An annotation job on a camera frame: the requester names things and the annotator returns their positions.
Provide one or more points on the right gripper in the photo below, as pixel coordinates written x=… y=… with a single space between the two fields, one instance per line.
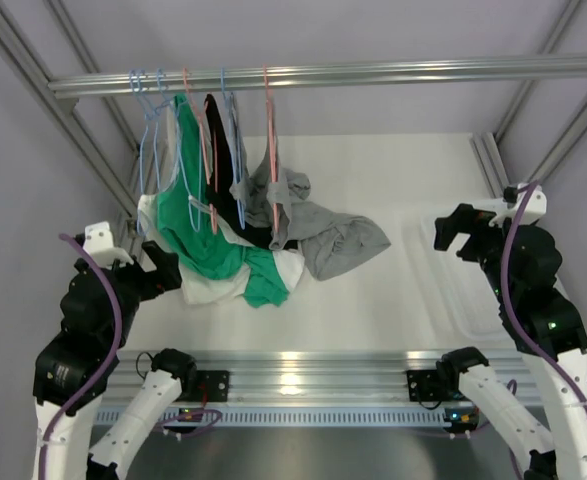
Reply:
x=464 y=220

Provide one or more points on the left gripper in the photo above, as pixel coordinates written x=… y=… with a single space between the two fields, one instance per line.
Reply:
x=168 y=275

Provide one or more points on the grey tank top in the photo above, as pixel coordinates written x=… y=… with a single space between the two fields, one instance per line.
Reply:
x=244 y=184
x=332 y=243

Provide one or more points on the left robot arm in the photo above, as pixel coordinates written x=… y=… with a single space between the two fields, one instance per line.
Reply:
x=72 y=371

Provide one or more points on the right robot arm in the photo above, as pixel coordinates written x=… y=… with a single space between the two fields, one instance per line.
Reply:
x=520 y=261

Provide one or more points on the green tank top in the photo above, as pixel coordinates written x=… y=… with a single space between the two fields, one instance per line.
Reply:
x=213 y=269

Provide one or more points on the white tank top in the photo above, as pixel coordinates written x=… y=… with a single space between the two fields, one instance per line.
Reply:
x=290 y=263

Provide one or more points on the black tank top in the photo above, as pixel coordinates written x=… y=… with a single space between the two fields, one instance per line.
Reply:
x=218 y=192

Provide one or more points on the white plastic basket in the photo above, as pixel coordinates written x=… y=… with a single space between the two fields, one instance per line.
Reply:
x=467 y=296

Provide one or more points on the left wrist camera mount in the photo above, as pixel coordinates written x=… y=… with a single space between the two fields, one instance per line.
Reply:
x=100 y=245

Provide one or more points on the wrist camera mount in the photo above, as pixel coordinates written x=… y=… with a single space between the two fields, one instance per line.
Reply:
x=100 y=245
x=528 y=198

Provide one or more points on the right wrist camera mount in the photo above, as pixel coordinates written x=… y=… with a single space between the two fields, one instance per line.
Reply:
x=528 y=198

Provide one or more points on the right frame strut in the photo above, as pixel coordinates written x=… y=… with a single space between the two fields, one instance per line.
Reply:
x=542 y=133

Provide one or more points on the frame strut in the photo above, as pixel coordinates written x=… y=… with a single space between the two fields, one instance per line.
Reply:
x=542 y=133
x=25 y=62

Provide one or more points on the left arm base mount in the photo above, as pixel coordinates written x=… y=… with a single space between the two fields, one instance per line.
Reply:
x=211 y=386

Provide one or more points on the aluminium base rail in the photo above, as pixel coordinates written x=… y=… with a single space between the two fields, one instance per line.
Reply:
x=321 y=378

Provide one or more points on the white slotted cable duct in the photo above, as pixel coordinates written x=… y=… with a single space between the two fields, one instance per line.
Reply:
x=219 y=416

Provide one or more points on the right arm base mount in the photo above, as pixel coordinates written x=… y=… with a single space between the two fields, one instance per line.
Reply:
x=426 y=386

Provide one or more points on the aluminium hanging rail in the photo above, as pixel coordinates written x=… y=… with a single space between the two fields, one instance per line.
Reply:
x=483 y=69

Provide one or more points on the left frame strut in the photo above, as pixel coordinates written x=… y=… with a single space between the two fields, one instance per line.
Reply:
x=25 y=62

